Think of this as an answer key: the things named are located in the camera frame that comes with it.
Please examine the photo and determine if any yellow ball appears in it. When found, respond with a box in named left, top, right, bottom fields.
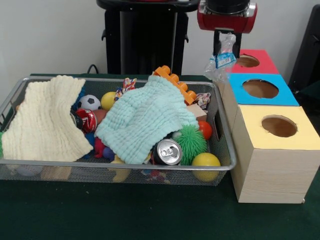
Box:
left=100, top=91, right=118, bottom=111
left=191, top=152, right=221, bottom=182

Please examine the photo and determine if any small soccer ball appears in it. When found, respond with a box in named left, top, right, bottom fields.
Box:
left=76, top=94, right=102, bottom=111

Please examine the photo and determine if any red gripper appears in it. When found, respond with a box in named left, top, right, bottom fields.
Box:
left=196, top=2, right=258, bottom=60

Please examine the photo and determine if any clear bottle with blue label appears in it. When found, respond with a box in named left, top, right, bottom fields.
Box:
left=203, top=33, right=238, bottom=83

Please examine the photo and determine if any red orange ball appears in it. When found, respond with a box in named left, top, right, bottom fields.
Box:
left=198, top=120, right=213, bottom=141

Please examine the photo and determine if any dark green table cloth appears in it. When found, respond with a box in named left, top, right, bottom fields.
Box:
left=292, top=79, right=320, bottom=118
left=0, top=73, right=320, bottom=240

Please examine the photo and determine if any wooden box with three holes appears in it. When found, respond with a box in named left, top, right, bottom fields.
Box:
left=213, top=48, right=320, bottom=205

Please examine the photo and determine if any mint green cloth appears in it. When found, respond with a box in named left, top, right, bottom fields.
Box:
left=94, top=74, right=201, bottom=165

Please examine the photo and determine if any cream cloth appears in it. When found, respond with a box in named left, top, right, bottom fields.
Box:
left=1, top=74, right=94, bottom=163

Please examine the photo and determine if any orange toy building block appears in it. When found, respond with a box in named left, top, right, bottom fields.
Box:
left=153, top=65, right=198, bottom=106

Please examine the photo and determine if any green spiky ball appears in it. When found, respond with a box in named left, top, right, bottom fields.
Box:
left=176, top=124, right=209, bottom=166

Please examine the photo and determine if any shallow mesh bin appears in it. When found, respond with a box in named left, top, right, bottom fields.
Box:
left=0, top=76, right=238, bottom=187

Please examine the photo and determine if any crushed red can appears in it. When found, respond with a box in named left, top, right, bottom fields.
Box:
left=69, top=108, right=98, bottom=133

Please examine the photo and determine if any silver drink can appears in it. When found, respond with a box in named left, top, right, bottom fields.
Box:
left=152, top=138, right=183, bottom=166

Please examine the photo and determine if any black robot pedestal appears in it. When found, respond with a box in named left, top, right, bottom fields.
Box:
left=96, top=0, right=201, bottom=75

